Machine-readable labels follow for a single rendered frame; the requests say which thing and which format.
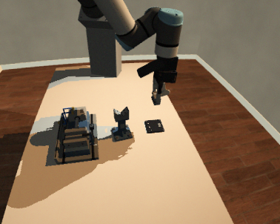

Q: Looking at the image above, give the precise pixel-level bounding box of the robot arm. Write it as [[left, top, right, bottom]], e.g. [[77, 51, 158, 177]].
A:
[[78, 0, 183, 78]]

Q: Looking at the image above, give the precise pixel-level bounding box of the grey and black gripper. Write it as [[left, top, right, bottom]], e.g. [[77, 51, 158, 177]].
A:
[[153, 56, 179, 104]]

